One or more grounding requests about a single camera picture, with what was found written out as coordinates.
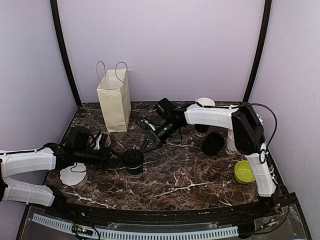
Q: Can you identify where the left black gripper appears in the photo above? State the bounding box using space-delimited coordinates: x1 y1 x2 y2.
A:
74 145 124 171

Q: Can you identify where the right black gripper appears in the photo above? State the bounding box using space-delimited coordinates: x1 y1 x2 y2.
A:
139 120 181 153

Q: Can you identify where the black plastic cup lid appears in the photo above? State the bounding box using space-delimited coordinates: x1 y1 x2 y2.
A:
122 149 144 169

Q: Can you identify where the black paper coffee cup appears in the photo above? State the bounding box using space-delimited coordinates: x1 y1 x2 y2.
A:
125 163 144 178

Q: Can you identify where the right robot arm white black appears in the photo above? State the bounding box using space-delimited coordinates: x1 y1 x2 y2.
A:
140 98 277 217

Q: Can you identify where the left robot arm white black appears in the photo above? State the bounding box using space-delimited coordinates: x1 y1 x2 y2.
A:
0 144 121 218

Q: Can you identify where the brown cardboard cup carrier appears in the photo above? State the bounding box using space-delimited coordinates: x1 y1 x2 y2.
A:
100 133 112 147

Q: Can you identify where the white scalloped bowl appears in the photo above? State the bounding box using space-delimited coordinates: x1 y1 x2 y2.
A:
59 163 88 188

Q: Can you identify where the stack of paper cups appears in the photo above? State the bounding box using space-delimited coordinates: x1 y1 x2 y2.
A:
195 97 216 137

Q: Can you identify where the stack of black lids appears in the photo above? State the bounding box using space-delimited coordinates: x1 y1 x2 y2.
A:
201 132 225 156

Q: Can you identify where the white cup holding straws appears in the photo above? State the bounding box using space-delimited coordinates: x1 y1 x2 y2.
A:
225 129 237 155

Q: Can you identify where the green bowl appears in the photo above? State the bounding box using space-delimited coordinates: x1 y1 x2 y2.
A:
234 160 256 185

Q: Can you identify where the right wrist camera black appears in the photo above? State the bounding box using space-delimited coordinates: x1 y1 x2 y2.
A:
153 97 176 120

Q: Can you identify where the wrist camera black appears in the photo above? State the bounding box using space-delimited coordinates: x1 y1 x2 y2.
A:
153 97 176 120
66 126 90 150

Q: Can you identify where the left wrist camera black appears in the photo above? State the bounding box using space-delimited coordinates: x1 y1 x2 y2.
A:
66 126 90 150

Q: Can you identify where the cream paper bag with handles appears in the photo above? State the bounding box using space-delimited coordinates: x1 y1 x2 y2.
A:
96 65 131 133

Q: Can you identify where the white cable duct strip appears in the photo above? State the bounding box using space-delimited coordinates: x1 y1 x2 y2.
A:
31 213 239 240

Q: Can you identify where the left black frame post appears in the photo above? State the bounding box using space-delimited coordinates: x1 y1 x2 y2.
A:
50 0 82 107

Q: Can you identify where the black frame post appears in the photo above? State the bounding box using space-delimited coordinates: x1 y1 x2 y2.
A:
50 0 82 107
242 0 272 102

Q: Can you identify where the right black frame post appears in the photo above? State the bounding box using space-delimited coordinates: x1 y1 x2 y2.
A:
242 0 272 102

